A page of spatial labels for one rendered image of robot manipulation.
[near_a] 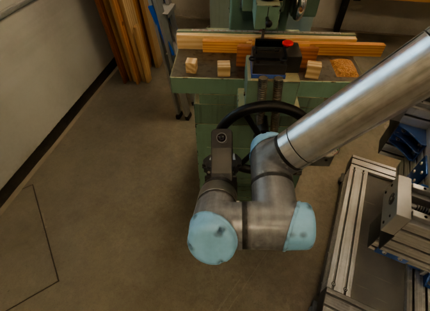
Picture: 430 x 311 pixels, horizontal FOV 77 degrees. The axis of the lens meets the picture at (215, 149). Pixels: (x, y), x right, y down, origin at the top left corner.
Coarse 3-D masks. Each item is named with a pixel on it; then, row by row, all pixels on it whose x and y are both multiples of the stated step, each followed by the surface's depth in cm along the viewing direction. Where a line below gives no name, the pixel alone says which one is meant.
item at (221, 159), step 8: (216, 136) 57; (224, 136) 56; (232, 136) 58; (216, 144) 57; (224, 144) 57; (232, 144) 57; (216, 152) 56; (224, 152) 56; (232, 152) 56; (216, 160) 56; (224, 160) 56; (232, 160) 56; (216, 168) 56; (224, 168) 56; (232, 168) 56; (224, 176) 55; (232, 176) 55
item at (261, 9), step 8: (256, 0) 80; (264, 0) 80; (272, 0) 80; (256, 8) 78; (264, 8) 78; (272, 8) 78; (280, 8) 78; (256, 16) 79; (264, 16) 79; (272, 16) 79; (256, 24) 81; (264, 24) 81
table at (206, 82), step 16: (176, 64) 88; (208, 64) 88; (176, 80) 84; (192, 80) 83; (208, 80) 83; (224, 80) 83; (240, 80) 83; (304, 80) 82; (320, 80) 82; (336, 80) 82; (352, 80) 82; (240, 96) 82; (304, 96) 86; (320, 96) 85
